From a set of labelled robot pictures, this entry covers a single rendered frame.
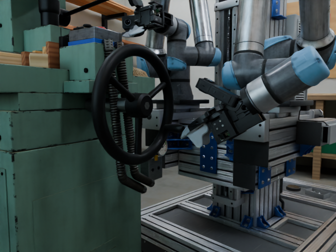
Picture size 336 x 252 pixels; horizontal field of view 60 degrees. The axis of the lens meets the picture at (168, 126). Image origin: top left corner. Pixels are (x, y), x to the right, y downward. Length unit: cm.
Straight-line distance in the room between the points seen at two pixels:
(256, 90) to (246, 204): 91
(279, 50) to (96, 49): 67
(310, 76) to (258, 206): 94
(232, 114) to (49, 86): 44
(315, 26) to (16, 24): 91
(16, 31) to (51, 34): 14
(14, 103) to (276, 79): 57
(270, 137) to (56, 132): 67
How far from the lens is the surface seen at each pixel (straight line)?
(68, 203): 83
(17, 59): 90
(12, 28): 102
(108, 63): 63
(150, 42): 136
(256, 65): 75
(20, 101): 72
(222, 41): 140
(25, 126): 73
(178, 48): 112
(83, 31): 78
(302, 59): 63
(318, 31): 107
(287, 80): 63
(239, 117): 68
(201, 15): 125
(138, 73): 101
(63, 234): 85
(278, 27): 154
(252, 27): 79
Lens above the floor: 83
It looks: 6 degrees down
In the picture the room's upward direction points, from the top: straight up
